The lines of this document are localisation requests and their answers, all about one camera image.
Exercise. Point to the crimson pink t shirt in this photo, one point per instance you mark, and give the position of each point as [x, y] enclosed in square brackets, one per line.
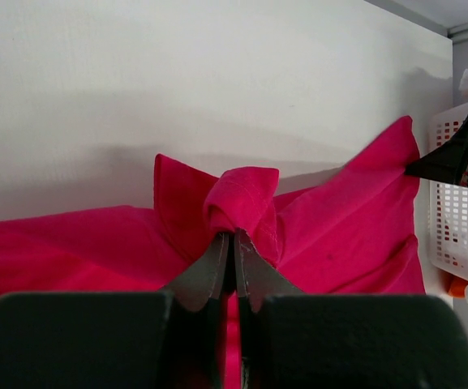
[351, 235]

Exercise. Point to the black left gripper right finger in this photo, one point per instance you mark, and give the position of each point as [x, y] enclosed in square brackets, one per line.
[291, 339]

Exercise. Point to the orange garment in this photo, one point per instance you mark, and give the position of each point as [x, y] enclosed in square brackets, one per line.
[457, 287]

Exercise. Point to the white perforated plastic basket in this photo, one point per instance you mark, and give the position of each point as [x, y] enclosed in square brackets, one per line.
[448, 220]

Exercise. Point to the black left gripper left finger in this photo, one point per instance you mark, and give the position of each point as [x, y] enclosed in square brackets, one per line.
[171, 338]

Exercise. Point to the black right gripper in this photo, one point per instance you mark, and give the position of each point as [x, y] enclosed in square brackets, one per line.
[448, 163]

